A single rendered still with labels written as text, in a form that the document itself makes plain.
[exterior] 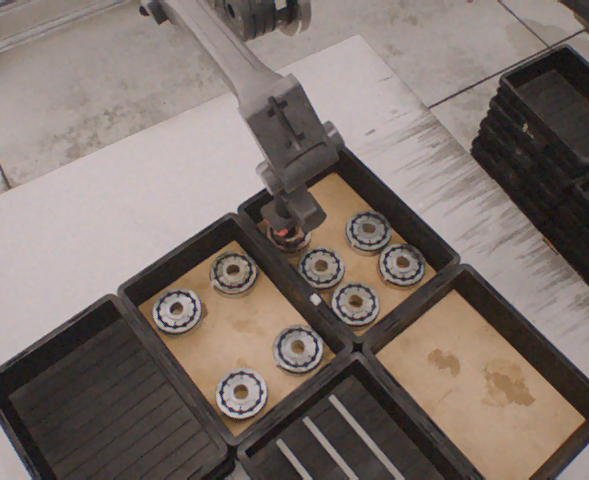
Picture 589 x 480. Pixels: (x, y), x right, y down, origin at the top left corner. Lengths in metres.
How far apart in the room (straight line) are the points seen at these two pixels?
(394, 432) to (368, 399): 0.08
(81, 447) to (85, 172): 0.75
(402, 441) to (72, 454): 0.64
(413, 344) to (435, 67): 1.83
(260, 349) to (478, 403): 0.45
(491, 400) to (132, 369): 0.73
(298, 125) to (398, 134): 1.05
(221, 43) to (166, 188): 0.89
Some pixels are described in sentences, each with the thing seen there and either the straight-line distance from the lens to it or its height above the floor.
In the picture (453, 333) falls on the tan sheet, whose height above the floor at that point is 0.83.
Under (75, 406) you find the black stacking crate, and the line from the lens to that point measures 1.32.
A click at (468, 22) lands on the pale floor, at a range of 3.18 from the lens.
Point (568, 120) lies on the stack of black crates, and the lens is 2.22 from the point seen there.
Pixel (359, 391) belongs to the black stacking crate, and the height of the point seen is 0.83.
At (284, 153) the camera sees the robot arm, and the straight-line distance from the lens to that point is 0.72.
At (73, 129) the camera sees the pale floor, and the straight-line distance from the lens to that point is 2.77.
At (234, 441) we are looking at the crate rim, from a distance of 1.14.
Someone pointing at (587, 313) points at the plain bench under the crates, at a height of 0.70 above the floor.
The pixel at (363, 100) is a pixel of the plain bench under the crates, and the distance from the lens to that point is 1.81.
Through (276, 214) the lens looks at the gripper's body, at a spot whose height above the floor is 0.96.
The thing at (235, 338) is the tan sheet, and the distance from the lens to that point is 1.30.
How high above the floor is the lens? 2.05
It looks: 62 degrees down
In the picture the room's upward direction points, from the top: 2 degrees clockwise
